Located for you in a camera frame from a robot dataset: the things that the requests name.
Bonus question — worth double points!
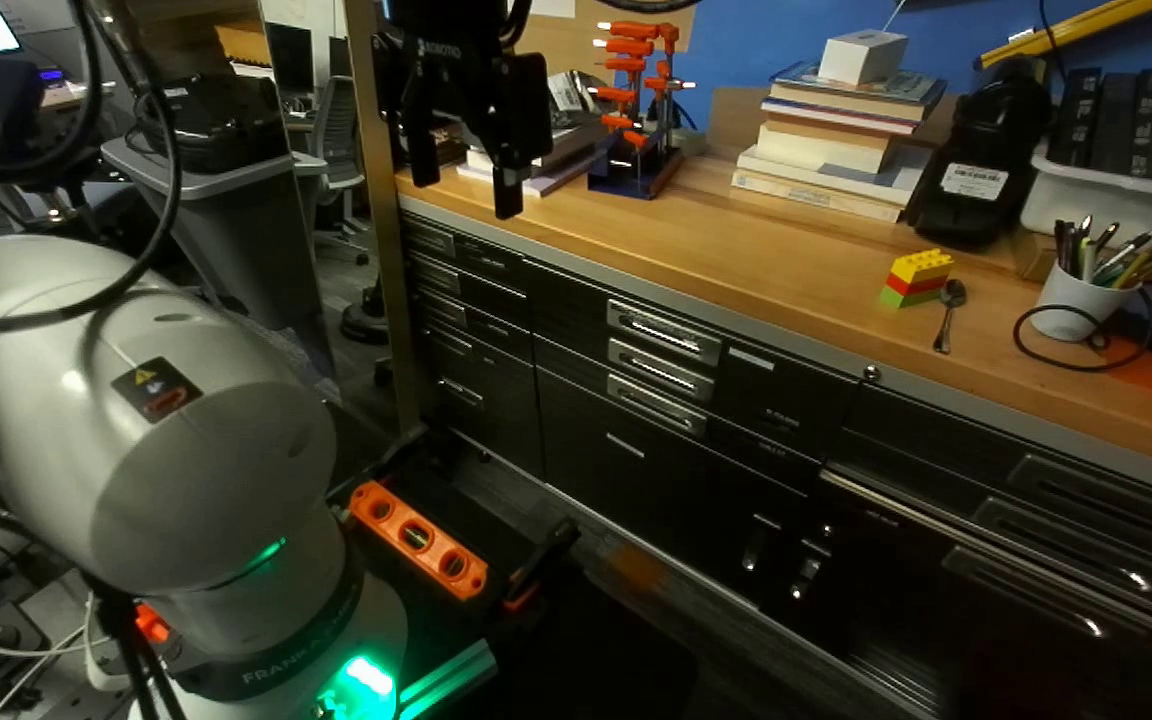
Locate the blue wall board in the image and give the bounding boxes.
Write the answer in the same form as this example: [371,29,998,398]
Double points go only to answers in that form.
[671,0,1152,154]

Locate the thick white-paged book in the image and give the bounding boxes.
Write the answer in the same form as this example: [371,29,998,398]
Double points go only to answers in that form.
[753,105,933,178]

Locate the black label printer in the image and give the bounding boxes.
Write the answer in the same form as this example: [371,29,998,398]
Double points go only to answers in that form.
[899,77,1053,253]

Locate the colourful lego block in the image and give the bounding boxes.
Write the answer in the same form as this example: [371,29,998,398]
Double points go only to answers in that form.
[881,243,958,318]

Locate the wooden shelf post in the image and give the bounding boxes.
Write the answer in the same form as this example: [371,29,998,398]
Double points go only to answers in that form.
[341,0,427,433]

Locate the workbench drawer cabinet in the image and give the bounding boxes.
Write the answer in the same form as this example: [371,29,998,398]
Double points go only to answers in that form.
[391,205,1152,720]

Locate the black cable loop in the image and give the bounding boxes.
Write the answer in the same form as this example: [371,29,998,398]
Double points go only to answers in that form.
[1010,283,1152,378]

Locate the stack of books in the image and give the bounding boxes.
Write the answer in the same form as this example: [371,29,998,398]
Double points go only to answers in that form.
[730,146,921,213]

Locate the orange T-handle hex keys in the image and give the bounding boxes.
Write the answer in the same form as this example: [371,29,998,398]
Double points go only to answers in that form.
[592,12,687,154]

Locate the dark cover book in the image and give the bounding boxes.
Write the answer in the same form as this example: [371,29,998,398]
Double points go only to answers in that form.
[766,72,947,130]

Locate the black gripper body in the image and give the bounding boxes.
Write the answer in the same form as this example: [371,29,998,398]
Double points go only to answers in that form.
[371,0,554,172]

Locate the white pen cup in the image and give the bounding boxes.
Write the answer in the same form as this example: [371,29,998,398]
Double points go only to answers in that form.
[1032,257,1138,350]

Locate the small white box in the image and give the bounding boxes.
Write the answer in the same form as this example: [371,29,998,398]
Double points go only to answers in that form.
[814,29,912,92]

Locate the black white plastic package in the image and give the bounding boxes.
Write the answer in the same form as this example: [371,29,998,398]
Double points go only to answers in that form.
[539,72,592,130]

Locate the assorted pens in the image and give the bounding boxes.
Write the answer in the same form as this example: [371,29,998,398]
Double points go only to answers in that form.
[1053,218,1152,291]

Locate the yellow spirit level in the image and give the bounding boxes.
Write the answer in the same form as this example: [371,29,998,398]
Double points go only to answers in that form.
[974,0,1152,72]

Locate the black tool tray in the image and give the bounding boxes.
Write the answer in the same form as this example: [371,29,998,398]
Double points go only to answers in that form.
[333,433,584,663]

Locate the white plastic bin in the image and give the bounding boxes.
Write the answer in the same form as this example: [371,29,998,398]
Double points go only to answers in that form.
[1021,137,1152,274]

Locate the black key tool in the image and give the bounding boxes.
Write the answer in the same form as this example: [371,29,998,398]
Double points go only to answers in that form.
[928,276,970,362]

